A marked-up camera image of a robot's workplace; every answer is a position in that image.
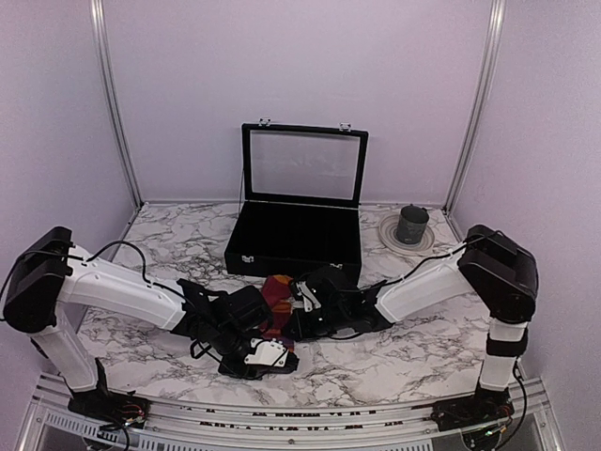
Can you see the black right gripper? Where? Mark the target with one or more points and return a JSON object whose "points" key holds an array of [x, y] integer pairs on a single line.
{"points": [[303, 332]]}

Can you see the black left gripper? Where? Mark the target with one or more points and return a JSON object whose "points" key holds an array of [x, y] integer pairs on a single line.
{"points": [[228, 368]]}

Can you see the maroon striped sock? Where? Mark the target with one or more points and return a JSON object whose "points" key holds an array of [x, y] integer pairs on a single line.
{"points": [[276, 292]]}

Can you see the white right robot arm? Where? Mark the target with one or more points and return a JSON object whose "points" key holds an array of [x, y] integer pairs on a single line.
{"points": [[500, 272]]}

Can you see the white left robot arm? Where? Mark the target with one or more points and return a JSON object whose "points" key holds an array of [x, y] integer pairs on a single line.
{"points": [[54, 272]]}

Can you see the beige ceramic plate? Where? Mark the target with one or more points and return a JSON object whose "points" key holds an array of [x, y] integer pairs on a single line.
{"points": [[386, 233]]}

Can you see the black display case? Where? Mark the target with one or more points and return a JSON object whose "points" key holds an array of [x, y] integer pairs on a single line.
{"points": [[302, 187]]}

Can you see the dark grey ceramic mug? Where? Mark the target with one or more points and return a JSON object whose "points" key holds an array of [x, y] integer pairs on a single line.
{"points": [[411, 224]]}

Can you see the aluminium front rail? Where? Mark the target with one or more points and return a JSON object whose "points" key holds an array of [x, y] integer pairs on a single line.
{"points": [[186, 425]]}

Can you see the left aluminium corner post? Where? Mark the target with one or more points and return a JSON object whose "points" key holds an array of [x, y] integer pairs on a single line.
{"points": [[110, 94]]}

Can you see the aluminium corner post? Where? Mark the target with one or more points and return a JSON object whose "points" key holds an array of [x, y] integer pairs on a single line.
{"points": [[482, 92], [110, 94]]}

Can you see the right aluminium corner post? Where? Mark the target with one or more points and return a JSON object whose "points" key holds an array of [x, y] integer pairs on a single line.
{"points": [[482, 92]]}

